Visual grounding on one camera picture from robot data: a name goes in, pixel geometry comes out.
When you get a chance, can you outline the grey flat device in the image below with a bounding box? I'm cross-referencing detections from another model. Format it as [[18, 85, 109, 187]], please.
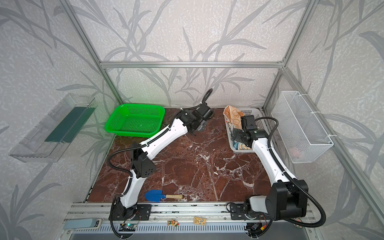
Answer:
[[63, 219, 103, 230]]

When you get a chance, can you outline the white plastic basket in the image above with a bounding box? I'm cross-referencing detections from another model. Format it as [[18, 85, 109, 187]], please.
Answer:
[[223, 106, 269, 153]]

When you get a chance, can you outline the green led circuit board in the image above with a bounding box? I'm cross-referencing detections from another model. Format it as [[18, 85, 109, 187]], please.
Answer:
[[119, 223, 138, 233]]

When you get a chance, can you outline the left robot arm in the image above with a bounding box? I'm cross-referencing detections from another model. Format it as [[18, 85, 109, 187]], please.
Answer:
[[107, 88, 214, 224]]

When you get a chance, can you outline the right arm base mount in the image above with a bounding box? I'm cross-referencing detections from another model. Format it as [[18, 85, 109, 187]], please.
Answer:
[[226, 203, 271, 222]]

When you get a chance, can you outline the small yellow circuit board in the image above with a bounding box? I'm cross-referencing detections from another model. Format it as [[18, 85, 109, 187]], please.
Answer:
[[193, 217, 207, 226]]

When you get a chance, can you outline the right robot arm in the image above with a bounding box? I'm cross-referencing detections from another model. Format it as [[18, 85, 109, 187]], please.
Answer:
[[231, 115, 327, 228]]

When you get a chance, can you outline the right controller board with wires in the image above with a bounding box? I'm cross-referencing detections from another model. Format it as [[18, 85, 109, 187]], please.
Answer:
[[245, 223, 268, 236]]

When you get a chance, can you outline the white wire wall basket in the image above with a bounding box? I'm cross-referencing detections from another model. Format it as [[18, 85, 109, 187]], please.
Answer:
[[272, 91, 334, 164]]

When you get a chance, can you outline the green plastic basket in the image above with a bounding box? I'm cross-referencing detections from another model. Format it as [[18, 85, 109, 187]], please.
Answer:
[[105, 104, 166, 138]]

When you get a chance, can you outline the orange patterned towel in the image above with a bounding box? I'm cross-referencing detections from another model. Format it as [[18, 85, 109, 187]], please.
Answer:
[[223, 106, 245, 130]]

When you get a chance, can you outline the small orange green trinket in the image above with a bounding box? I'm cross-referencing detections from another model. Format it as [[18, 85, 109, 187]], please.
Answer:
[[167, 219, 179, 227]]

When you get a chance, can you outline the pink object in wire basket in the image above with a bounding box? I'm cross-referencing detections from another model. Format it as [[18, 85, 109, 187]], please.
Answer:
[[289, 147, 303, 159]]

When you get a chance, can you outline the blue patterned towel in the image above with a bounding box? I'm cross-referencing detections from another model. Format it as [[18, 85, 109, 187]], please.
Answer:
[[233, 142, 251, 150]]

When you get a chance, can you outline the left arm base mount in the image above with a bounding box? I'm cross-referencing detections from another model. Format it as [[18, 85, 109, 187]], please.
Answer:
[[109, 203, 152, 221]]

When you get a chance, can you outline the blue trowel wooden handle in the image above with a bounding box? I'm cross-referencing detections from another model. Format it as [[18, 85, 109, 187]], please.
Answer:
[[145, 190, 184, 202]]

